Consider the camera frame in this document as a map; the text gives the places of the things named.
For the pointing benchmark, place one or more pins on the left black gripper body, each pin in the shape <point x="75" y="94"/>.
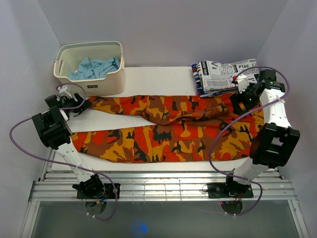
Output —
<point x="70" y="102"/>

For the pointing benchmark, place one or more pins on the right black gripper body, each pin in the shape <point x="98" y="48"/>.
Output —
<point x="249" y="99"/>

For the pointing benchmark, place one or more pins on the orange camouflage trousers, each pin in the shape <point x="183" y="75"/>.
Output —
<point x="181" y="129"/>

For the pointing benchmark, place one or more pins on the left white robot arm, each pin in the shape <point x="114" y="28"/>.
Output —
<point x="54" y="132"/>

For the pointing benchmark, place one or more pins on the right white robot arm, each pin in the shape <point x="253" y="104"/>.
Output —
<point x="276" y="140"/>

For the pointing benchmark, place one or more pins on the newspaper print folded trousers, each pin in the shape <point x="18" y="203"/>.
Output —
<point x="217" y="73"/>

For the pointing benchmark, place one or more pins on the purple folded trousers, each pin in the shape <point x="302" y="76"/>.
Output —
<point x="199" y="91"/>

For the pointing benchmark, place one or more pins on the blue patterned folded trousers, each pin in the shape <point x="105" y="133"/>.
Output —
<point x="197" y="70"/>

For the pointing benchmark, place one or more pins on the light blue cloth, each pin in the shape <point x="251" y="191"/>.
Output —
<point x="94" y="69"/>

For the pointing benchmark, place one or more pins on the white perforated plastic basket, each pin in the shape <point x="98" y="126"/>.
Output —
<point x="70" y="56"/>

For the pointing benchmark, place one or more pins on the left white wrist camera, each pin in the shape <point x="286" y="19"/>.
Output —
<point x="63" y="90"/>

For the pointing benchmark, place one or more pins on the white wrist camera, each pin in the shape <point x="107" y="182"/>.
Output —
<point x="242" y="83"/>
<point x="63" y="90"/>

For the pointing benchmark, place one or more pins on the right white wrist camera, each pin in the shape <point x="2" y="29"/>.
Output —
<point x="242" y="83"/>

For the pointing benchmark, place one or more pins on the aluminium rail frame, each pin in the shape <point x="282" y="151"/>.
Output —
<point x="166" y="186"/>

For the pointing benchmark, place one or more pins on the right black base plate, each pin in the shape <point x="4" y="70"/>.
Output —
<point x="215" y="189"/>

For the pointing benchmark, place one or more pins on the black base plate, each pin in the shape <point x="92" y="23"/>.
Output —
<point x="215" y="189"/>
<point x="109" y="192"/>

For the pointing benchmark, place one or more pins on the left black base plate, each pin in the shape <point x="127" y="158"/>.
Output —
<point x="109" y="192"/>

